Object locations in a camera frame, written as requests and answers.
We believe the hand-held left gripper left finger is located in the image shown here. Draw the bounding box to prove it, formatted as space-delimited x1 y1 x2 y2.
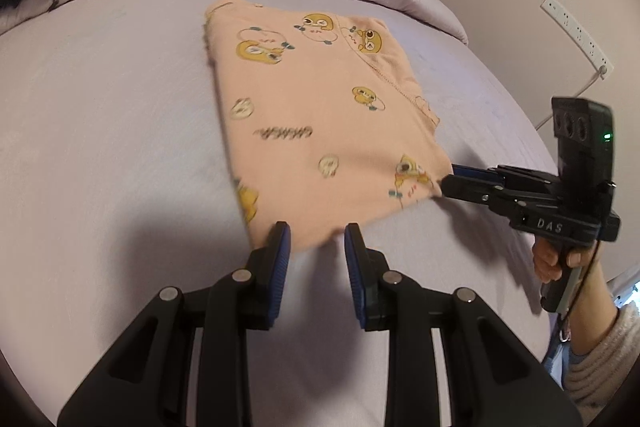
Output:
57 221 292 427

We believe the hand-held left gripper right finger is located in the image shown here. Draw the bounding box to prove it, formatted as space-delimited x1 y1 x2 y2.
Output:
344 223 583 427

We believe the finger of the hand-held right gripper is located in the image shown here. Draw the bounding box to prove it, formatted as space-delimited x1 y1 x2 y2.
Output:
439 174 507 208
450 163 507 184

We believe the orange cartoon print shirt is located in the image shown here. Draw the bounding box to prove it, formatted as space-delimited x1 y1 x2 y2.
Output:
202 0 453 253

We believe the person's right forearm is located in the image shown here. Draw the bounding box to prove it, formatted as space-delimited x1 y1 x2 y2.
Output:
564 257 640 414

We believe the person's right hand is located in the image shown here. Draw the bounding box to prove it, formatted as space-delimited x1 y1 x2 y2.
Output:
531 237 601 286

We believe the white power strip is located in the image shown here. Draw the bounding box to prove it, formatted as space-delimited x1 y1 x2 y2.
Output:
541 0 615 80

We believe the lilac bed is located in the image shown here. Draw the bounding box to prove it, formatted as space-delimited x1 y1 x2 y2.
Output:
0 0 566 427

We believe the white power cable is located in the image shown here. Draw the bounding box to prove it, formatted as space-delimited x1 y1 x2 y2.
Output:
531 66 608 132

